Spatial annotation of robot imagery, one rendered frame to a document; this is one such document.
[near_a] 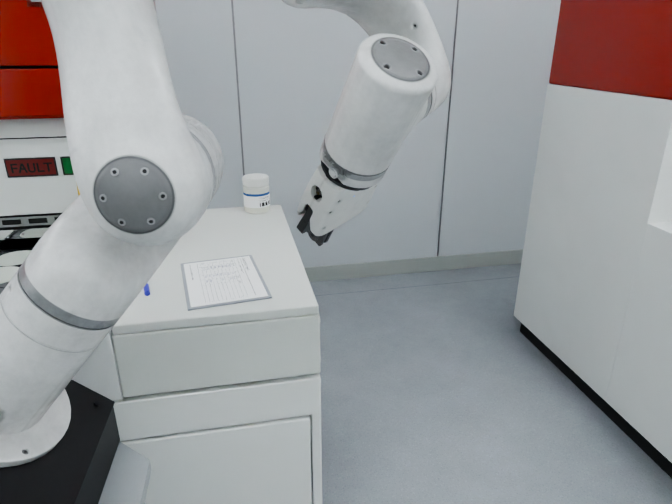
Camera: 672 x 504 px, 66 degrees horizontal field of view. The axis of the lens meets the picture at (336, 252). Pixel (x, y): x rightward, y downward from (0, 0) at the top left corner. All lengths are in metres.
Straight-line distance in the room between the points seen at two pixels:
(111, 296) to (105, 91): 0.22
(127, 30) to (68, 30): 0.05
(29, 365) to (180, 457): 0.48
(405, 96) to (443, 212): 2.83
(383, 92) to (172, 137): 0.20
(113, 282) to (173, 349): 0.35
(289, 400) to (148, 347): 0.28
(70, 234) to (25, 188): 0.93
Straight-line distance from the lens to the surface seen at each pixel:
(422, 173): 3.21
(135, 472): 0.86
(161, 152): 0.50
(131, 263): 0.63
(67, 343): 0.64
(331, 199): 0.63
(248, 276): 1.03
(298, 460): 1.11
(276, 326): 0.92
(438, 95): 0.61
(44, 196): 1.54
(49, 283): 0.61
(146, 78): 0.53
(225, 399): 1.00
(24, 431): 0.76
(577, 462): 2.18
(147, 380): 0.98
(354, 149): 0.57
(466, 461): 2.06
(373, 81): 0.51
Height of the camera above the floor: 1.40
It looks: 22 degrees down
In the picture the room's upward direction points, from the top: straight up
